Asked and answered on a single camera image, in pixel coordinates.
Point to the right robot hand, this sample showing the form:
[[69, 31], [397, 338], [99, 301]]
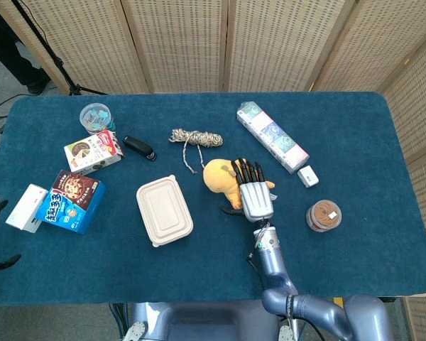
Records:
[[256, 199]]

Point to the person in dark trousers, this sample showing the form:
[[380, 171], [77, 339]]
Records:
[[10, 46]]

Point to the small white box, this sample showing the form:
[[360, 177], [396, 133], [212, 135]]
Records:
[[308, 176]]

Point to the brown spread jar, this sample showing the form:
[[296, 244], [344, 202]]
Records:
[[323, 215]]

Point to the pastel tissue multipack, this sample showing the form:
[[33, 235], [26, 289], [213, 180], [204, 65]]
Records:
[[273, 136]]

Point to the plain white rectangular box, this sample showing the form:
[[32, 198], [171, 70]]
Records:
[[23, 209]]

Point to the blue-grey robot torso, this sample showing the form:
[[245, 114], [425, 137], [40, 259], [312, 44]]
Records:
[[206, 323]]

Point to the black stapler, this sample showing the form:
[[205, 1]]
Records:
[[138, 146]]

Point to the clear jar of binder clips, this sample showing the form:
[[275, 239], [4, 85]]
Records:
[[96, 117]]

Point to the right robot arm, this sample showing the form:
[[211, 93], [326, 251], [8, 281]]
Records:
[[280, 277]]

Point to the white lidded food container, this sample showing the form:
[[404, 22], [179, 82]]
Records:
[[165, 209]]

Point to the white cookie snack box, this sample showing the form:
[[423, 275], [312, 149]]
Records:
[[90, 154]]

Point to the blue table cloth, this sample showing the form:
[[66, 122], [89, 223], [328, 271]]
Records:
[[199, 263]]

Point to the yellow plush toy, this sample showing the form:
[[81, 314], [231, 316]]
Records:
[[216, 174]]

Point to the woven folding screen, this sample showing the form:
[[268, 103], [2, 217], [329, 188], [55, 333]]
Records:
[[181, 42]]

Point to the blue cookie box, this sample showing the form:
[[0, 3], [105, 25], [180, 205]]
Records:
[[71, 202]]

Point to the black tripod stand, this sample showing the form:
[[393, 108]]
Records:
[[53, 58]]

